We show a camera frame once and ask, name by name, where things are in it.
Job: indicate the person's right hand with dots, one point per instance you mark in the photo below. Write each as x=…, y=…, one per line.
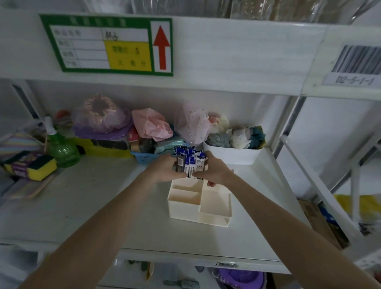
x=216, y=173

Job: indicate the person's left hand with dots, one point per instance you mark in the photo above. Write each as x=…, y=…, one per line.
x=162, y=170

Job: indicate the person's left thumb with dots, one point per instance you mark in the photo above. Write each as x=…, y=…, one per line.
x=180, y=176

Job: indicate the person's right thumb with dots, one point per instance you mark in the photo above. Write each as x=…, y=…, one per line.
x=199, y=174

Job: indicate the bundle of blue white packets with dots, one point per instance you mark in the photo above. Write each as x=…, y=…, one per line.
x=190, y=160

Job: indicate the person's left forearm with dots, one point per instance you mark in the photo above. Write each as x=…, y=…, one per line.
x=89, y=235

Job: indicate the person's right forearm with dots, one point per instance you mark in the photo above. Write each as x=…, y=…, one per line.
x=293, y=238

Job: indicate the white compartment desk organizer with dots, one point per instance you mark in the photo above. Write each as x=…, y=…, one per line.
x=200, y=205

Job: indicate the light teal folded cloth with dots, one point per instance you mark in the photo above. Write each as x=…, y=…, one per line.
x=168, y=145

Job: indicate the white plastic bin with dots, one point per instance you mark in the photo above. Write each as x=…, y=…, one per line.
x=233, y=155

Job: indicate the grey blue scrunchie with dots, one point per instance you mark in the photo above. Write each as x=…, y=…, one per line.
x=218, y=140

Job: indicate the blue plastic basket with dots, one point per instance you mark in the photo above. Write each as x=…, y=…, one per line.
x=145, y=157

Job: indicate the pink dotted mesh shower cap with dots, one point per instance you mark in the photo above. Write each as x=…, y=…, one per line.
x=193, y=123

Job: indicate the white fluffy scrunchie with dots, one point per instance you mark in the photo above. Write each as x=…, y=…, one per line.
x=240, y=139

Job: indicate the cream scrunchie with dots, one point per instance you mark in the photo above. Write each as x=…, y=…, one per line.
x=219, y=123

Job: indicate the pink plastic shower cap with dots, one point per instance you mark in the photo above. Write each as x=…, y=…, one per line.
x=151, y=123

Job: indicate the teal scrunchie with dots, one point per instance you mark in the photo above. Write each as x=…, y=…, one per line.
x=257, y=137

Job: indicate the yellow plastic basket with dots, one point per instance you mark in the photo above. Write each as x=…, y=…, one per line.
x=102, y=150

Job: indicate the pink purple frilled shower cap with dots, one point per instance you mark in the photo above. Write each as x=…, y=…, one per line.
x=100, y=116

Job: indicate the purple plastic basin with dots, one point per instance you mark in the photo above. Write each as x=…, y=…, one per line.
x=241, y=278

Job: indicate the green spray bottle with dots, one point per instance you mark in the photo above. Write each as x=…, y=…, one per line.
x=61, y=147

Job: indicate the white metal shelf rack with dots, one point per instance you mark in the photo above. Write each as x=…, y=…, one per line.
x=238, y=53

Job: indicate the brown cardboard box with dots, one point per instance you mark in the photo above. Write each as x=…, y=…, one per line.
x=323, y=221

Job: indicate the green framed shelf sign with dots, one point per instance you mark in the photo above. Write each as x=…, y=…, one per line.
x=110, y=44

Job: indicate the yellow green sponge pack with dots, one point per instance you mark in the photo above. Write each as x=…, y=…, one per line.
x=31, y=165

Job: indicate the striped pastel cloth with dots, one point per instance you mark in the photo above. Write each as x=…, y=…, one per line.
x=17, y=143

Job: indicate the yellow plastic bag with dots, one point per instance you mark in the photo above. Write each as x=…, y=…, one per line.
x=367, y=207

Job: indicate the white barcode label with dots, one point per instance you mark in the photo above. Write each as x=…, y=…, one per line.
x=354, y=66

